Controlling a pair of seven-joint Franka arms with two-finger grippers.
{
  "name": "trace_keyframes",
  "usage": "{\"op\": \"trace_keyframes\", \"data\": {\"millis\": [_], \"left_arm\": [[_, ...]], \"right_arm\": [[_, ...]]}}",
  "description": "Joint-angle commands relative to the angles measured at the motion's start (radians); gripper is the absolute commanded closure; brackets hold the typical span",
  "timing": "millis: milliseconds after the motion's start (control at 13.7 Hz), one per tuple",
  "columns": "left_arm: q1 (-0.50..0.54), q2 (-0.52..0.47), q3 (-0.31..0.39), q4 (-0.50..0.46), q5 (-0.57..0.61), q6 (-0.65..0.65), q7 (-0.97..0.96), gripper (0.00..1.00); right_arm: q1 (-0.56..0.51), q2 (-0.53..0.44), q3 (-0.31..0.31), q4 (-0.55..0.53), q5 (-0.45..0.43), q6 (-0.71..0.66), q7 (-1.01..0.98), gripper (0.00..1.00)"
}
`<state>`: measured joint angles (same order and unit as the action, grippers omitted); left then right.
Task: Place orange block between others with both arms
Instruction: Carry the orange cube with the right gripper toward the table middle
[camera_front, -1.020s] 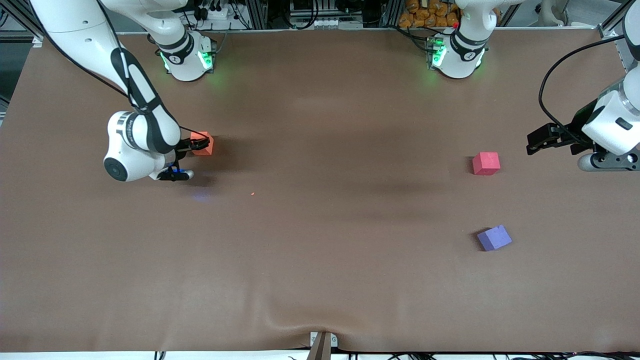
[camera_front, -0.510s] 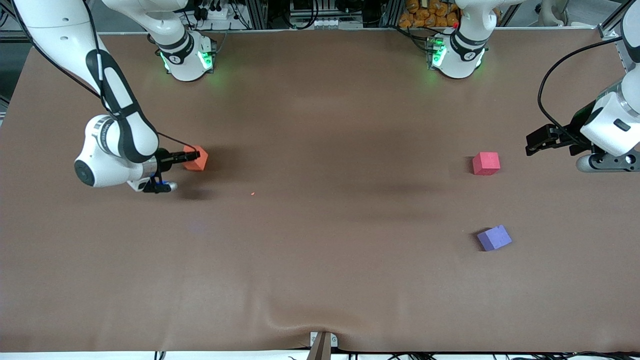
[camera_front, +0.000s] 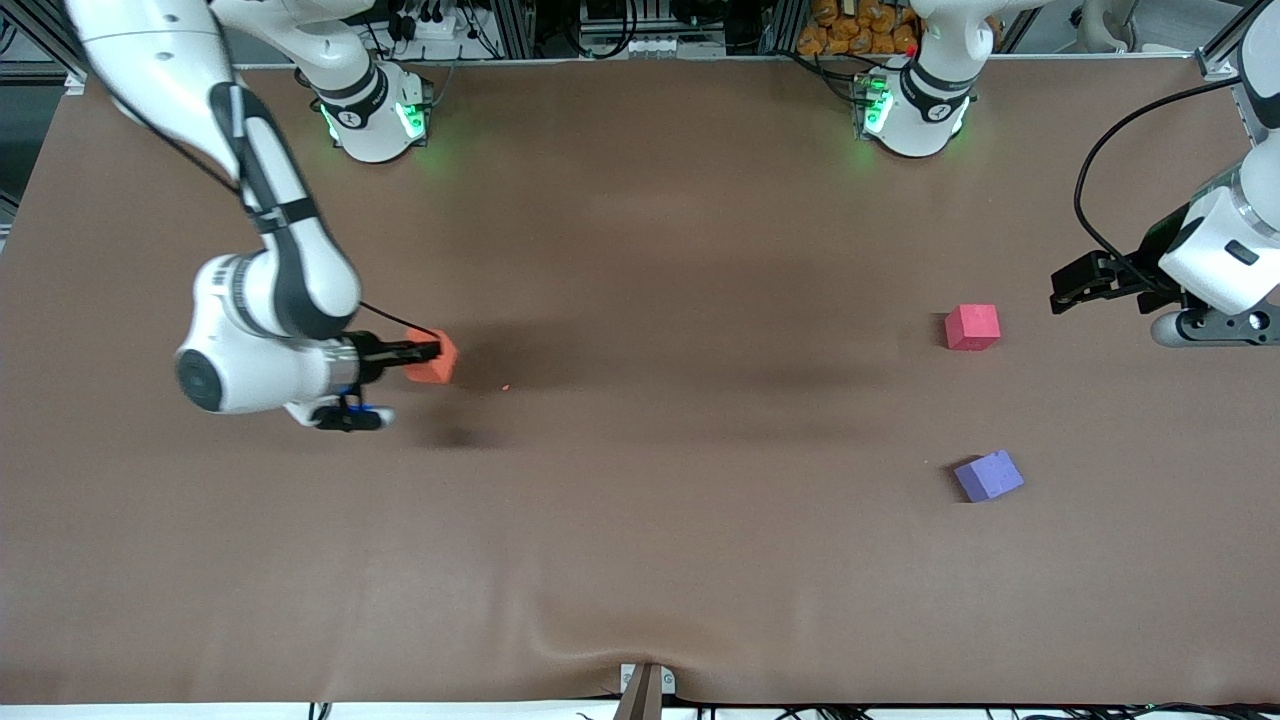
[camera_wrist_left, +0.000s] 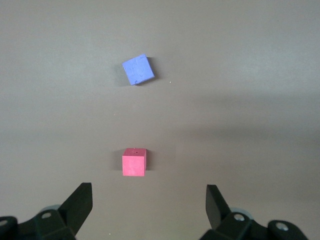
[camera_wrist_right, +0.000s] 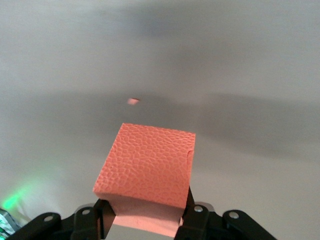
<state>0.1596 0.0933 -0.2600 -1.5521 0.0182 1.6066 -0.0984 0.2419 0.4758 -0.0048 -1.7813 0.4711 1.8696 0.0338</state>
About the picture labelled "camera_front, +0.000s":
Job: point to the purple foam block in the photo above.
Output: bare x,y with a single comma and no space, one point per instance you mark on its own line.
988,476

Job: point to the orange foam block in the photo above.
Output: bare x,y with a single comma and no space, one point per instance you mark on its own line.
432,372

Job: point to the white connector row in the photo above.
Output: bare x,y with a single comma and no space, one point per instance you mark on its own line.
660,45

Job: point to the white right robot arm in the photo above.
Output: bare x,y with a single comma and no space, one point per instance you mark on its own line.
250,380

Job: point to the white power strip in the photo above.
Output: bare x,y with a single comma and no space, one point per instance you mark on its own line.
432,28

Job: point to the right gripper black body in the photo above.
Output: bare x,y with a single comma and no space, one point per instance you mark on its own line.
376,353

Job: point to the brown table mat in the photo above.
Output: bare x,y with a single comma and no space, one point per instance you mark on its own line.
640,550

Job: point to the silver corner bracket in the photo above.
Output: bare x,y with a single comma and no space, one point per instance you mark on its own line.
1215,62
75,83

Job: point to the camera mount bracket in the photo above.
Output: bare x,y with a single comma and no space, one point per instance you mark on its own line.
645,690

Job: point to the red foam block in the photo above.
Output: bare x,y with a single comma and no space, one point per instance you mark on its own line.
972,327

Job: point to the beige rounded object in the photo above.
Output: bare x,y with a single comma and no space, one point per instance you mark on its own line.
1100,25

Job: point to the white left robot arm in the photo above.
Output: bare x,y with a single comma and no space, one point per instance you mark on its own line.
925,120

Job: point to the pile of orange bags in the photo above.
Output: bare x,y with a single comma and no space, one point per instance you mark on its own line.
850,30

